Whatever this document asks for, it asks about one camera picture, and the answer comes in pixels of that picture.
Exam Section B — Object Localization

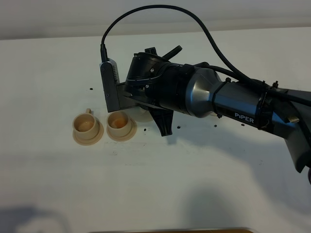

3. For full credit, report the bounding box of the beige teapot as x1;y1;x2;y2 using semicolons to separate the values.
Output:
125;106;153;122

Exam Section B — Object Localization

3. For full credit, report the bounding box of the beige left cup saucer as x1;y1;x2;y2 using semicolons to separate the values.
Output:
72;123;104;146

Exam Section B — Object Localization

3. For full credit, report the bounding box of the beige left teacup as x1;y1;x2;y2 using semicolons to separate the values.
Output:
72;108;100;140

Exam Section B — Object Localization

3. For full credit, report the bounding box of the beige cup saucer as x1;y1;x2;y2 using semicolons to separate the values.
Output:
72;123;104;146
106;118;137;142

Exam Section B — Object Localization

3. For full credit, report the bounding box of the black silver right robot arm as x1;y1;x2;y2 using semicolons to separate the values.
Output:
125;52;311;172

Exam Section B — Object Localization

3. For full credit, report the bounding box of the beige right cup saucer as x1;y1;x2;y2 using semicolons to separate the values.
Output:
106;118;137;142

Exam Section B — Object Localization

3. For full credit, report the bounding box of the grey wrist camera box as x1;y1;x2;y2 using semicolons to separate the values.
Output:
100;59;139;113

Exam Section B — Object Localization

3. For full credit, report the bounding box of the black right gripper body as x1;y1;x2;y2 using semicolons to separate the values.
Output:
125;52;194;114

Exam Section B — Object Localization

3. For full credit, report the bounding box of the black camera cable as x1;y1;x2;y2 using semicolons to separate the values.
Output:
100;5;311;107

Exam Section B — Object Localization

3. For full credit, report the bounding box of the beige right teacup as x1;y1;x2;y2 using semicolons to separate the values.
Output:
107;112;132;137

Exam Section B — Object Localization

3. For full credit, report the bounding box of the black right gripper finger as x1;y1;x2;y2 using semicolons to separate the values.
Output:
145;47;157;55
148;107;173;136

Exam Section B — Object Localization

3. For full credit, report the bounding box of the beige teacup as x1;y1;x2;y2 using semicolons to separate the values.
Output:
72;108;100;140
107;112;132;137

